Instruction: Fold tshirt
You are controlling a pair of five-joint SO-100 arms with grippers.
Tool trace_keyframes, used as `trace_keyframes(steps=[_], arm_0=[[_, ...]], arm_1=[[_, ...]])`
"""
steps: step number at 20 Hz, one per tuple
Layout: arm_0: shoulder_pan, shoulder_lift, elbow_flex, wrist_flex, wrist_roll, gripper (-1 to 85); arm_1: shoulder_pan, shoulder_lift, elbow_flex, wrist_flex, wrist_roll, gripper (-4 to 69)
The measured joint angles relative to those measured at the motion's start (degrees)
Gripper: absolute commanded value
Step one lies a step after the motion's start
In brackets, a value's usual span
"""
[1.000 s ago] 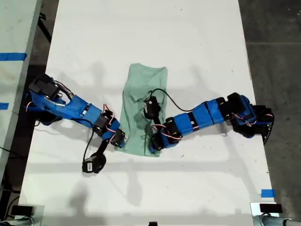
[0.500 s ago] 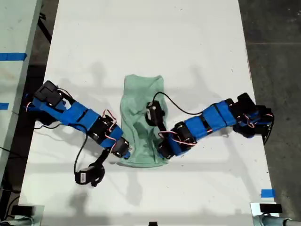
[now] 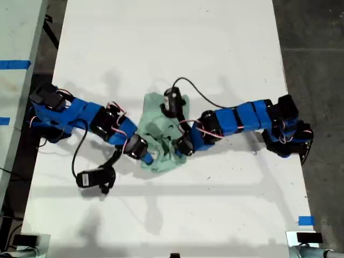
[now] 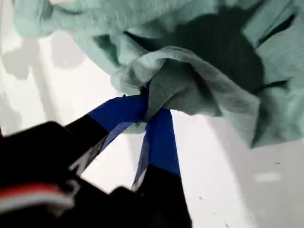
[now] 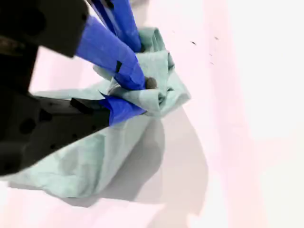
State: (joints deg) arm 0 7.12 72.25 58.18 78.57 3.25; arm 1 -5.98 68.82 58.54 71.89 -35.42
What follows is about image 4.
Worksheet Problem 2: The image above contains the pale green T-shirt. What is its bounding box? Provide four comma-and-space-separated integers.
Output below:
13, 0, 304, 150

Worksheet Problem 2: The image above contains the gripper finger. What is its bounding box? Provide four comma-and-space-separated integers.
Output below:
132, 109, 188, 207
63, 95, 149, 175

